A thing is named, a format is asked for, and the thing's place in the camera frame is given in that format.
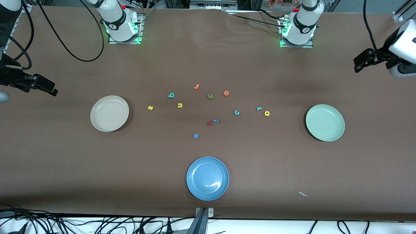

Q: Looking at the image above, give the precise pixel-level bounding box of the black cable on table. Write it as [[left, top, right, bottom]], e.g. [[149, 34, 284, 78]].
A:
[[226, 13, 283, 28], [257, 9, 286, 20]]

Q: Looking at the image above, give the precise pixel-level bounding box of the grey equipment box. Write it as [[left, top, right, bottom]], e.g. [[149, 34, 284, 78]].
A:
[[190, 0, 238, 10]]

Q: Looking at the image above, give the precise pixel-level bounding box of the beige brown plate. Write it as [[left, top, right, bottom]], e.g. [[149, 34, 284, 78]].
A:
[[90, 95, 130, 132]]

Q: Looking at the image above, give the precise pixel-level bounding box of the long black right arm cable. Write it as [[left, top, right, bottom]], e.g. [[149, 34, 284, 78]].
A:
[[36, 0, 105, 62]]

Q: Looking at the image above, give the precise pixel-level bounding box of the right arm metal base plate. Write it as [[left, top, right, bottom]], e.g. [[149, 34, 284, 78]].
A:
[[108, 13, 144, 45]]

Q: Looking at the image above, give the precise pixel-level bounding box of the short black right gripper cable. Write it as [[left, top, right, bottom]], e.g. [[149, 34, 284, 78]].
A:
[[0, 2, 34, 70]]

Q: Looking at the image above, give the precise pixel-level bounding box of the black floor cable loop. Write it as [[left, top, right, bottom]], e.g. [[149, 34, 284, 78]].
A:
[[337, 220, 353, 234]]

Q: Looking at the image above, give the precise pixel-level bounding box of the light green plate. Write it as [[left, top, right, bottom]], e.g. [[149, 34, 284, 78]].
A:
[[305, 104, 345, 142]]

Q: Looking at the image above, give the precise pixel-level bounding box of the blue plate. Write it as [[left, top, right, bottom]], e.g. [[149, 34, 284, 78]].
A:
[[186, 157, 229, 201]]

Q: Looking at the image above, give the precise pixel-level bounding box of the aluminium frame rail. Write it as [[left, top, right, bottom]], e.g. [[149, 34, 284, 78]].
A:
[[392, 0, 416, 22], [0, 3, 33, 65]]

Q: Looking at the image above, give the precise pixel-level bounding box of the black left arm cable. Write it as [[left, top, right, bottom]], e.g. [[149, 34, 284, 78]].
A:
[[363, 0, 380, 52]]

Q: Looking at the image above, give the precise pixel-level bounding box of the brown table cover sheet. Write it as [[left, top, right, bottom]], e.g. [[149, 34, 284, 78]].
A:
[[0, 5, 416, 222]]

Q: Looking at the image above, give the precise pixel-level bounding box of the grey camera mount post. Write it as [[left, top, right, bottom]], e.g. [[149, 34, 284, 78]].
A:
[[187, 207, 215, 234]]

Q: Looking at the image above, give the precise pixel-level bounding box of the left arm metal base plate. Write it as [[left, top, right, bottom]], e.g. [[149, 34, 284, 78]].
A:
[[279, 16, 314, 48]]

